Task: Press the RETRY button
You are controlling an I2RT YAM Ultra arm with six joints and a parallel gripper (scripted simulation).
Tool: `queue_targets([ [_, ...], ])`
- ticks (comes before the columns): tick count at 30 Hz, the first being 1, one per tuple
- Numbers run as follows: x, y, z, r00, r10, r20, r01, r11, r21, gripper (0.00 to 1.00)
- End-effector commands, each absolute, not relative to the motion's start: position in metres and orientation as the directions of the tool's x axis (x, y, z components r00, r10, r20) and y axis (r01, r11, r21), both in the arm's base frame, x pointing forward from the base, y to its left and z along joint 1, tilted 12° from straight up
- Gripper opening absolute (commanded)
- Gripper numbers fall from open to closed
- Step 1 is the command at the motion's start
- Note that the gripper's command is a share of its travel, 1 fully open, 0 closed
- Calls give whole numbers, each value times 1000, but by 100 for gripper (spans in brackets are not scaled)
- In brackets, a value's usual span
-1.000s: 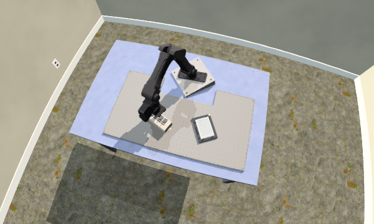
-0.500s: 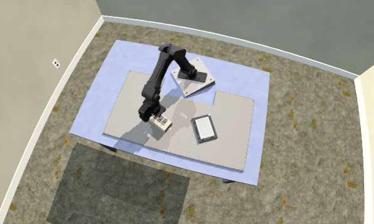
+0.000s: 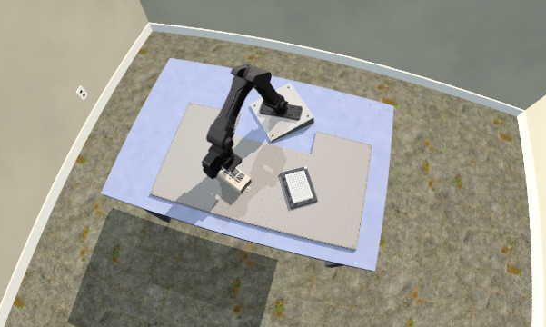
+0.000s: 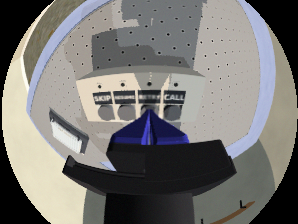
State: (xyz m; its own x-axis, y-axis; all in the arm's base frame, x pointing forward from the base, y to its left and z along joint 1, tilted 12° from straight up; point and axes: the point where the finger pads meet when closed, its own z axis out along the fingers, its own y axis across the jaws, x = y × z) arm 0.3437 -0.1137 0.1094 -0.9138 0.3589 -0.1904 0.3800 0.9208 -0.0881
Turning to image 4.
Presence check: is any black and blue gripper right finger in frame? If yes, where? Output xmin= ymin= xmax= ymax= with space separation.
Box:
xmin=149 ymin=109 xmax=189 ymax=145

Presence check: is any dark grey rectangular plate holder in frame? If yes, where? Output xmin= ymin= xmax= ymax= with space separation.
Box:
xmin=49 ymin=111 xmax=89 ymax=155

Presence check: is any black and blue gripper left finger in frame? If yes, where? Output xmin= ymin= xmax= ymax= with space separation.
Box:
xmin=109 ymin=109 xmax=149 ymax=145

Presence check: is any white well plate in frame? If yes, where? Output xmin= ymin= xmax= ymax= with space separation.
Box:
xmin=50 ymin=119 xmax=82 ymax=154

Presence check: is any beige button panel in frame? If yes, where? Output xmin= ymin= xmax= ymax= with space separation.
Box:
xmin=76 ymin=66 xmax=206 ymax=122

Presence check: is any grey flat base plate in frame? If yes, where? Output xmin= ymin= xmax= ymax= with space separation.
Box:
xmin=30 ymin=0 xmax=260 ymax=170

